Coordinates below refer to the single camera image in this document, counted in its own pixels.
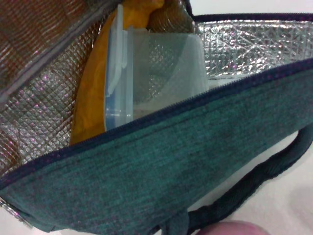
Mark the clear plastic food container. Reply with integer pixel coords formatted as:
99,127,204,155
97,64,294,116
104,3,210,130

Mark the dark teal insulated lunch bag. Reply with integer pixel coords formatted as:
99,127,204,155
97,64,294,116
0,0,313,235

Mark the yellow toy banana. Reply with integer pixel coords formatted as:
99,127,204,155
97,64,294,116
70,0,167,145

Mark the pink toy peach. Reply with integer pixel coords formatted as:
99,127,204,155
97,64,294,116
199,219,269,235

